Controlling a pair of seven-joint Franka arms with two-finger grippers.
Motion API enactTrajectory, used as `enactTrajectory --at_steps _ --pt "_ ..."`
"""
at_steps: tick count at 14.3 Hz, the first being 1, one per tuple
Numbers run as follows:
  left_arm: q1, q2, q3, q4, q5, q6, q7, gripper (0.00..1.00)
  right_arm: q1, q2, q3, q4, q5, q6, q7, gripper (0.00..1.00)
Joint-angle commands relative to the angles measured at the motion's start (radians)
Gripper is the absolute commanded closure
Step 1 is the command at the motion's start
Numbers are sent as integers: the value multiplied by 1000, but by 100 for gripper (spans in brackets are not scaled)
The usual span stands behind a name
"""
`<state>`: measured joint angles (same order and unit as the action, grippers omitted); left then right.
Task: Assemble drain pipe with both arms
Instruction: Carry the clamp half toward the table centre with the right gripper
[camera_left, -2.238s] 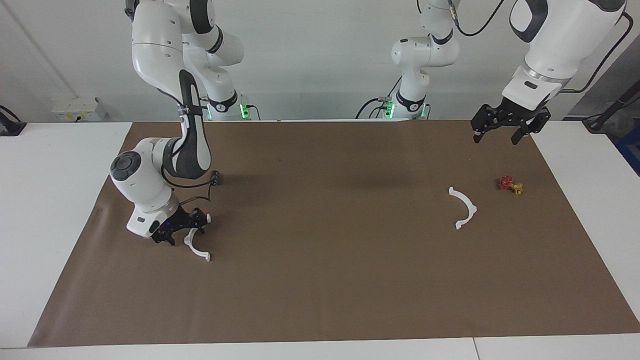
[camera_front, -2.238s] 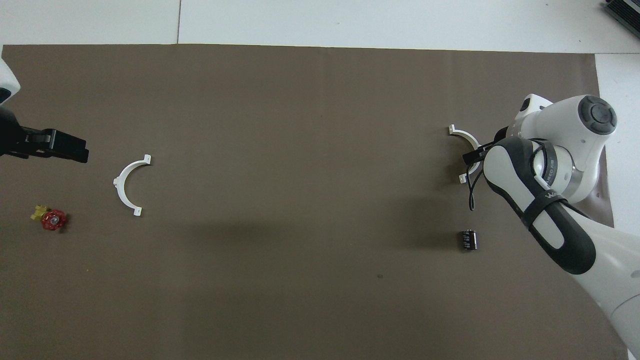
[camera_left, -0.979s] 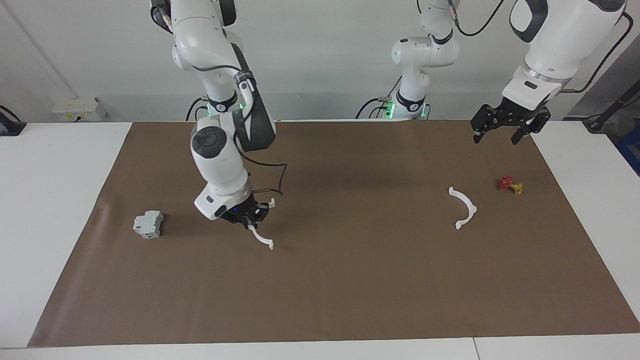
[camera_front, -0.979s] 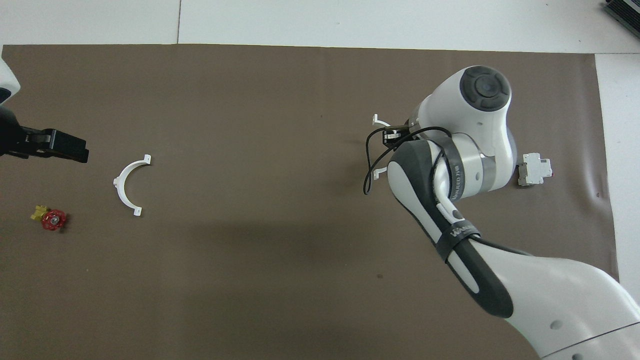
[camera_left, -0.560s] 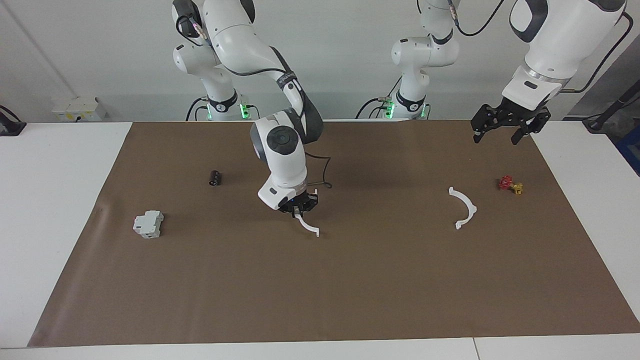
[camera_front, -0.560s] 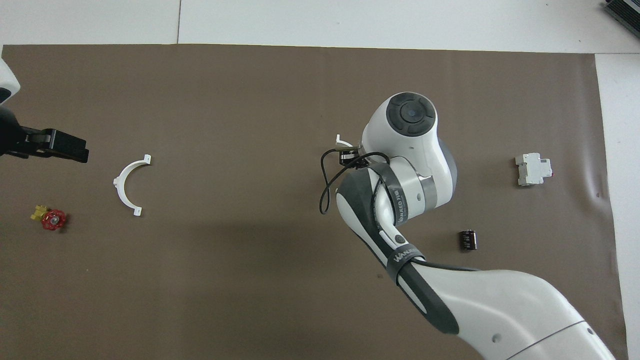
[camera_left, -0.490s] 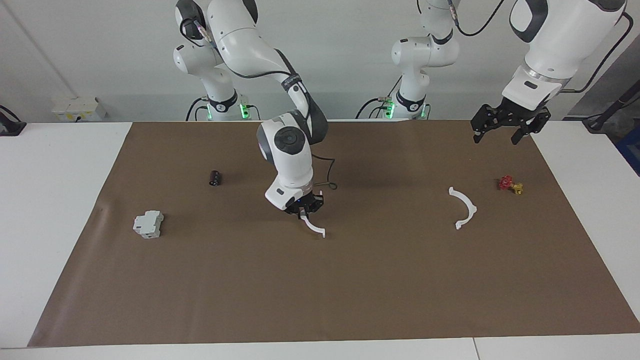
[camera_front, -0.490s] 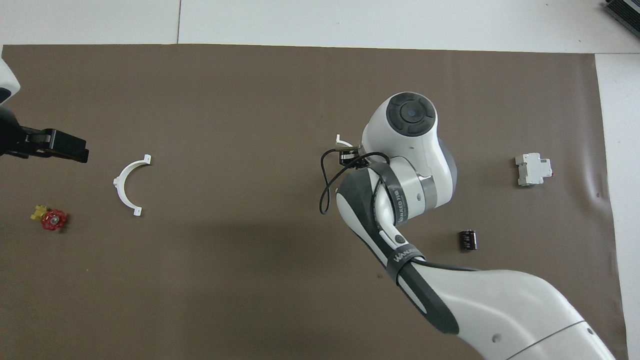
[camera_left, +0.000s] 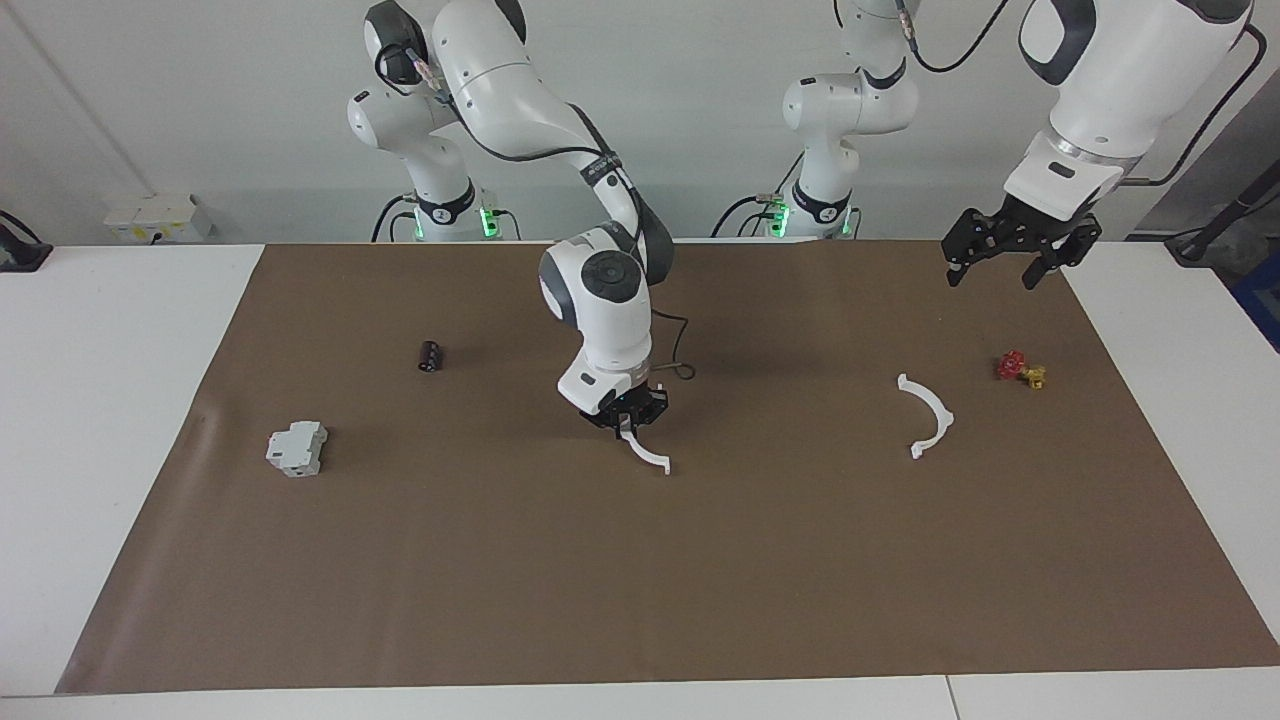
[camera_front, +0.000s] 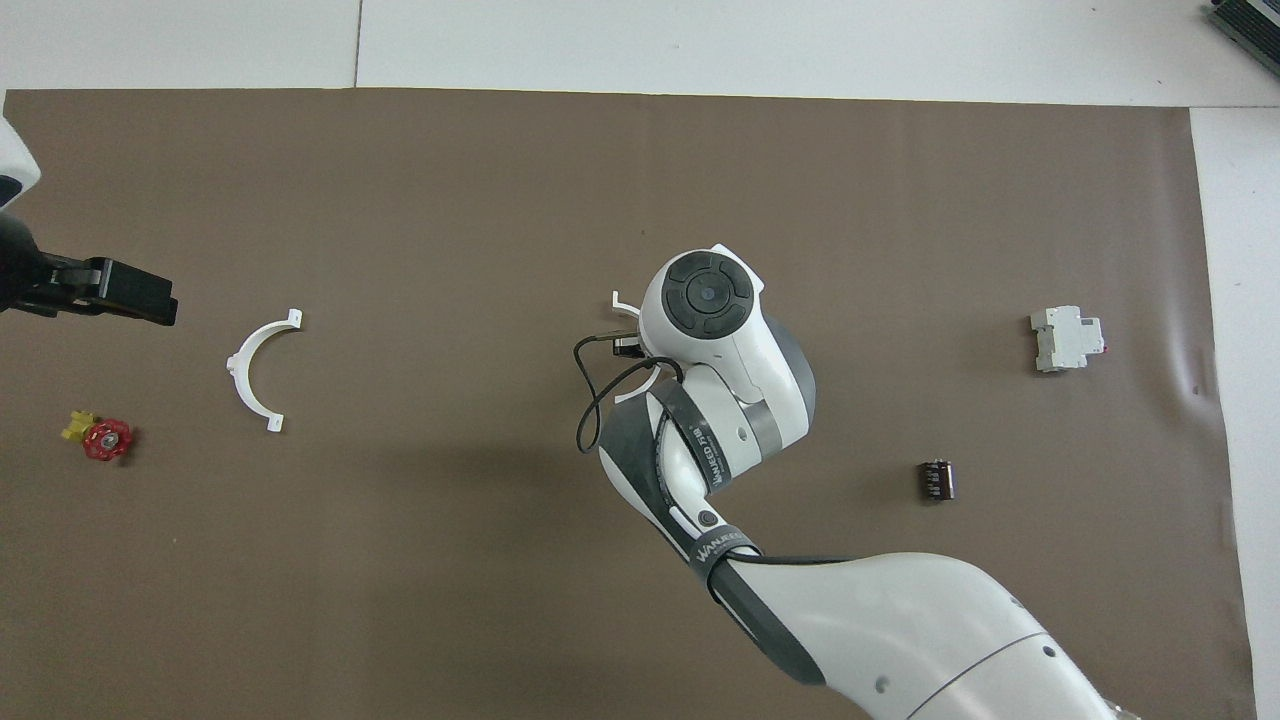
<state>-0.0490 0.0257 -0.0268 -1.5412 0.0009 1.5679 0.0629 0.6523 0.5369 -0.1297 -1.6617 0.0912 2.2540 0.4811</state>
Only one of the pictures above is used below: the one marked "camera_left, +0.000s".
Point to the black tripod stand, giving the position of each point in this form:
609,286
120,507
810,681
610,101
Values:
1225,215

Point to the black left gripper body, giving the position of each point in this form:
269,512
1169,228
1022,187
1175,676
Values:
1010,235

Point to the black stand base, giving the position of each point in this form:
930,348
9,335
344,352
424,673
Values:
20,255

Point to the white half pipe clamp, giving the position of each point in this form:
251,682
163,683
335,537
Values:
648,457
942,412

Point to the red handwheel brass valve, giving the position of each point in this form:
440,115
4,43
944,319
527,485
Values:
1012,366

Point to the white wall power strip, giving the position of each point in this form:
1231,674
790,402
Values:
155,218

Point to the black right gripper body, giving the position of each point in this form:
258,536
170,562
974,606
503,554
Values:
640,405

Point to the white circuit breaker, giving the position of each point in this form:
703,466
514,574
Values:
295,448

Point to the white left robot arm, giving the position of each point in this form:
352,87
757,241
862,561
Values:
1110,80

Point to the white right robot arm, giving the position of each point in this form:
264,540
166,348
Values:
520,90

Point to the brown paper table mat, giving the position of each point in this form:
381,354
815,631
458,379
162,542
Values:
640,580

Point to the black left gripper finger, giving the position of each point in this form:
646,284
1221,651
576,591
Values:
958,270
1036,272

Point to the blue box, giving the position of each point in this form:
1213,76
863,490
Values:
1262,300

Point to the black cylindrical capacitor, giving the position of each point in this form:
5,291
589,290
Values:
430,357

